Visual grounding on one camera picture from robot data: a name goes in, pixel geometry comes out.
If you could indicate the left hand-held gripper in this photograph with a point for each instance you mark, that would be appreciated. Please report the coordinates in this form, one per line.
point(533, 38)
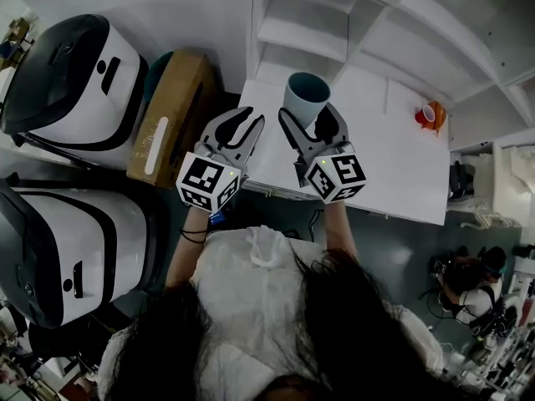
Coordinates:
point(200, 178)

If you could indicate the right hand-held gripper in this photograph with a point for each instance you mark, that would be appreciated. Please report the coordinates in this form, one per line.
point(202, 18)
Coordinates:
point(338, 178)

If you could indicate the grey-blue cup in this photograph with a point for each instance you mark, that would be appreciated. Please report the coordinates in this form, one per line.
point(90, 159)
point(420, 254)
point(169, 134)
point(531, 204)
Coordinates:
point(303, 109)

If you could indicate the person's left forearm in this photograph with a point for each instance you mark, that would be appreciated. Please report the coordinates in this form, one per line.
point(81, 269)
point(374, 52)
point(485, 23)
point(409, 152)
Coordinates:
point(186, 257)

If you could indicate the person's right forearm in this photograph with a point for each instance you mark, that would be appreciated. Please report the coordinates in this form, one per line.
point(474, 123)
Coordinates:
point(338, 228)

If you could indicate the white desk with drawers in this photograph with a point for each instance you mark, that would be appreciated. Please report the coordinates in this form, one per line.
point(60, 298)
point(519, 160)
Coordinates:
point(376, 174)

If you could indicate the white shelf unit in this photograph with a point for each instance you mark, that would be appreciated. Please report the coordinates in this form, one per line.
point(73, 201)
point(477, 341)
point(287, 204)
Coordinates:
point(439, 36)

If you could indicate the brown cardboard box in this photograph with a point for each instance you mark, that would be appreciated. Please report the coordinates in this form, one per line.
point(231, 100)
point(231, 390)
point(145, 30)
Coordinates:
point(175, 115)

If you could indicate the small blue device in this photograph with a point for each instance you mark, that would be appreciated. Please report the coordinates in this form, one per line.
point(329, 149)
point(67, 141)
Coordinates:
point(216, 217)

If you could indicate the green round object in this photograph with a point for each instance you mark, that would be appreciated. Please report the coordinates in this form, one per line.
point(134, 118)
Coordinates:
point(152, 73)

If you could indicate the grey suitcase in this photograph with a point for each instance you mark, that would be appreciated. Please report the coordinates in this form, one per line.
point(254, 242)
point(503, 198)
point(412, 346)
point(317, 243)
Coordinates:
point(460, 180)

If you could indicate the white and black mobile robot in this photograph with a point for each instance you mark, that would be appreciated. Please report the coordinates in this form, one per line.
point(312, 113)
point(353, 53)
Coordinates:
point(83, 107)
point(92, 240)

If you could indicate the person's white shirt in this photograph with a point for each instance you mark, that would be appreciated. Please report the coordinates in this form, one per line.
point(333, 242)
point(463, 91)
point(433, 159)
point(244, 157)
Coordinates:
point(251, 299)

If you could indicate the white ornate carved furniture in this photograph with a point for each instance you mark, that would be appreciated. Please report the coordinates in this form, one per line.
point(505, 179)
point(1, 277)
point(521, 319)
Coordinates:
point(505, 182)

